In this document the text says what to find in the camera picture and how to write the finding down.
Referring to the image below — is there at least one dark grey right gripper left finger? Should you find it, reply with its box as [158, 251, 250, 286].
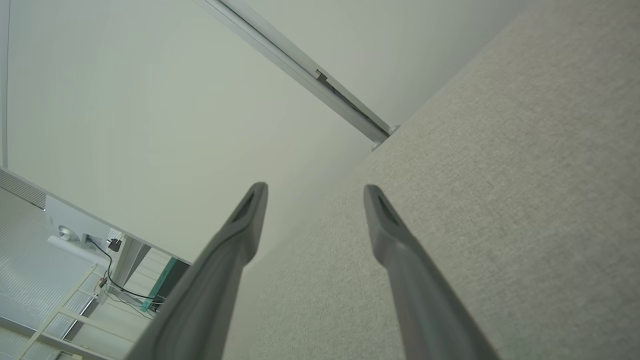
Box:
[125, 182, 269, 360]

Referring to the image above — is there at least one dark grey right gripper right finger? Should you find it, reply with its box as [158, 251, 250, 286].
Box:
[363, 184, 502, 360]

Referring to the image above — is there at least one teal bar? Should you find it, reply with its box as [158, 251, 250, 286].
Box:
[140, 257, 179, 313]

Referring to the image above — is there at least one white box device with lens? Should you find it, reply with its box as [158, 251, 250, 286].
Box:
[44, 195, 126, 261]

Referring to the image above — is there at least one thin black power cable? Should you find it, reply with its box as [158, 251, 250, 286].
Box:
[87, 237, 166, 307]

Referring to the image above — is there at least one white lattice frame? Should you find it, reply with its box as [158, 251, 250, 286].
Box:
[15, 265, 151, 360]

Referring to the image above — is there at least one grey metal partition post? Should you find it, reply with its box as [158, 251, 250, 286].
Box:
[192, 0, 401, 152]

